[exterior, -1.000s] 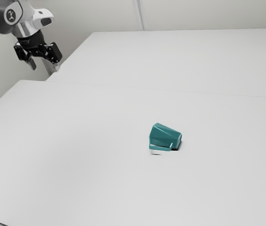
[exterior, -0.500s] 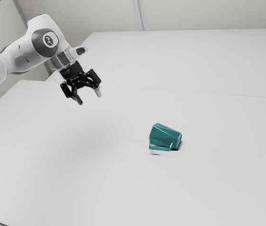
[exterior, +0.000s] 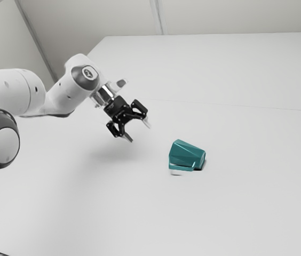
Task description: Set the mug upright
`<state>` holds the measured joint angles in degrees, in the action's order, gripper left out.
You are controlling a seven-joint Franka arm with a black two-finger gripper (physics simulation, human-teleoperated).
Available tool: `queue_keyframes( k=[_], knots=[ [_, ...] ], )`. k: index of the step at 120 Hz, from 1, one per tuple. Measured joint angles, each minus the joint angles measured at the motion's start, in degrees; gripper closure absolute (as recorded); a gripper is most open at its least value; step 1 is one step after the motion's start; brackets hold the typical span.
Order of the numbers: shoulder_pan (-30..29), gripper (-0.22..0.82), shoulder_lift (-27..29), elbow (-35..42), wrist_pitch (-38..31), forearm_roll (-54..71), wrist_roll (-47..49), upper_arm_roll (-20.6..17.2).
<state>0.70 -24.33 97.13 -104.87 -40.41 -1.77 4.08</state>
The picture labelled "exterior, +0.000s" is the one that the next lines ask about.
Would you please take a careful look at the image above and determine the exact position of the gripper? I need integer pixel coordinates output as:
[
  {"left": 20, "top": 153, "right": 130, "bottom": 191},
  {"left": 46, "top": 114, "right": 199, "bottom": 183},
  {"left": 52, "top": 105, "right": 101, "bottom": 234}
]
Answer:
[{"left": 103, "top": 96, "right": 152, "bottom": 143}]

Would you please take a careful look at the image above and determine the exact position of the teal faceted mug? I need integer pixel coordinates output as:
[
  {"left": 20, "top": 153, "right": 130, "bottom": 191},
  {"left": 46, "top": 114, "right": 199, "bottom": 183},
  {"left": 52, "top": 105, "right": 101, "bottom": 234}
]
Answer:
[{"left": 168, "top": 139, "right": 207, "bottom": 173}]

